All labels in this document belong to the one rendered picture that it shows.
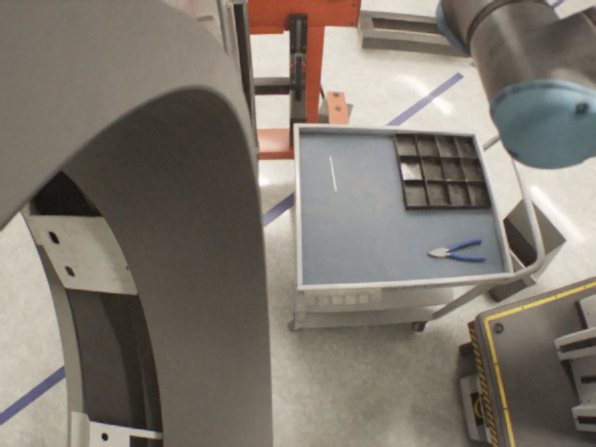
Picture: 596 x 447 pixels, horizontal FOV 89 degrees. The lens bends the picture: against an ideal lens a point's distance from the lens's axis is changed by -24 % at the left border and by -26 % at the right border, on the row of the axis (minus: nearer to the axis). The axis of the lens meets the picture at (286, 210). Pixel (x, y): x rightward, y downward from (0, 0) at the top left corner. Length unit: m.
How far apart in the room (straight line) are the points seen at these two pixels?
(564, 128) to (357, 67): 2.05
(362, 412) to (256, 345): 0.95
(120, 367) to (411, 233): 0.76
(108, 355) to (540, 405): 1.33
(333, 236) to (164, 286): 0.47
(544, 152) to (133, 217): 0.45
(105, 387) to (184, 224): 0.55
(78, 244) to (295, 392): 1.08
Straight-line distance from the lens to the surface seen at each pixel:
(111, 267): 0.66
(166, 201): 0.46
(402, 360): 1.59
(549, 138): 0.29
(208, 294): 0.60
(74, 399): 1.00
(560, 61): 0.29
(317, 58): 1.18
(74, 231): 0.64
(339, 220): 0.96
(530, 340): 1.47
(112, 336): 0.88
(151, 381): 0.80
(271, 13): 1.07
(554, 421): 1.52
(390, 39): 2.32
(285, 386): 1.52
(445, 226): 1.02
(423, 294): 1.33
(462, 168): 1.11
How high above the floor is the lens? 1.52
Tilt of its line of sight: 64 degrees down
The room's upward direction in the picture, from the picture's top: 1 degrees counter-clockwise
